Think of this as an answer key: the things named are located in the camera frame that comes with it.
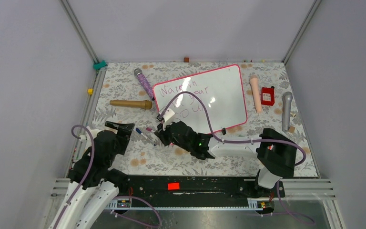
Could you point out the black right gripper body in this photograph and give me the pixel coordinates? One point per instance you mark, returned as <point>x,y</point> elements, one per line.
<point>168,138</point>

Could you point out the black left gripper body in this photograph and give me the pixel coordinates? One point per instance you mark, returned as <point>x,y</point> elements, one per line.
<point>123,136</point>

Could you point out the pink framed whiteboard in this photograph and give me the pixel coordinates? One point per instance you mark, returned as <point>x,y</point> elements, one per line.
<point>217,94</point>

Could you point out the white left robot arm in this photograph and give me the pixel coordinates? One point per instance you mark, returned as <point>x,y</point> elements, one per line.
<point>93,183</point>

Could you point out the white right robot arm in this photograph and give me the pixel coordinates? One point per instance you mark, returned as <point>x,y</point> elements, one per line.
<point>276,152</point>

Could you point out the blue capped marker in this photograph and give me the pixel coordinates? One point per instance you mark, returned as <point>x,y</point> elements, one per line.
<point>140,132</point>

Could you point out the brown wooden toy microphone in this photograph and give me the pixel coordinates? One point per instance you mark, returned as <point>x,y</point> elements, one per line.
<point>144,104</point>

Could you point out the floral patterned table mat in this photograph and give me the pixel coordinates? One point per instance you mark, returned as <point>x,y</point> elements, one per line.
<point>141,158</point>

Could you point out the yellow cube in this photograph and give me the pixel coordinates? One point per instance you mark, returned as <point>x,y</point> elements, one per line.
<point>90,91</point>

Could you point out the purple patterned toy microphone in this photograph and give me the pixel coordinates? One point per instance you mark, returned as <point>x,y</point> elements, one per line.
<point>144,83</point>

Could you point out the teal block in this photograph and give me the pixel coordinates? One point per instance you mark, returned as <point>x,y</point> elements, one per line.
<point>99,65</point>

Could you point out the red box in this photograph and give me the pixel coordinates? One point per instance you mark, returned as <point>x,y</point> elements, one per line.
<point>267,96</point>

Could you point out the small wooden cube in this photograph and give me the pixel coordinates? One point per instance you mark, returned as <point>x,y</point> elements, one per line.
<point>291,129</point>

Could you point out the silver toy microphone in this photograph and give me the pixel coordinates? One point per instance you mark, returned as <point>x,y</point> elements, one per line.
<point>286,114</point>

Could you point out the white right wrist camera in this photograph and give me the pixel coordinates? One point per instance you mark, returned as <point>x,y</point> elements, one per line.
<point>166,117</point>

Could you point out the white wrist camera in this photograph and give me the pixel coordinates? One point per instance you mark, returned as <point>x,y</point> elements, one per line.
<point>88,135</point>
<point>166,117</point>

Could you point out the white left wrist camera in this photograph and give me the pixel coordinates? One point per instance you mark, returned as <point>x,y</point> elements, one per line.
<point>88,135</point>

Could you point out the red label on rail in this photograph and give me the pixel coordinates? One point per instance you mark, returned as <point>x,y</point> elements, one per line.
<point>173,186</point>

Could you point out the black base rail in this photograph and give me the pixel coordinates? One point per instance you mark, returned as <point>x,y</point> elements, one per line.
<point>197,192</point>

